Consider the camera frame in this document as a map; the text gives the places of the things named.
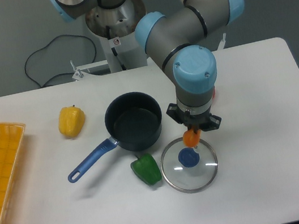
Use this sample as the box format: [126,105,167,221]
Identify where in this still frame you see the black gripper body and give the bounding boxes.
[166,102,222,132]

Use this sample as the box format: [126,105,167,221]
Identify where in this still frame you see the long orange bread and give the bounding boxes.
[182,129,197,148]

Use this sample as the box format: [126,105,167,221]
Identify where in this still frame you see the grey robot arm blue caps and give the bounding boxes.
[50,0,245,147]

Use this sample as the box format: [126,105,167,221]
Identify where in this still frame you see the glass lid blue knob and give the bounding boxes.
[160,138,219,193]

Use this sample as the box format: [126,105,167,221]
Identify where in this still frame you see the green bell pepper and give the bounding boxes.
[130,153,162,186]

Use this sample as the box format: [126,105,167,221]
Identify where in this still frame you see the yellow bell pepper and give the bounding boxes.
[58,105,86,138]

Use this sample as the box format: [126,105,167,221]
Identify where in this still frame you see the dark pot blue handle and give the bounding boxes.
[67,91,162,183]

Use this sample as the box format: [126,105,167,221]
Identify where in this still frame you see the black cable on floor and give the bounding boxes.
[20,29,101,90]

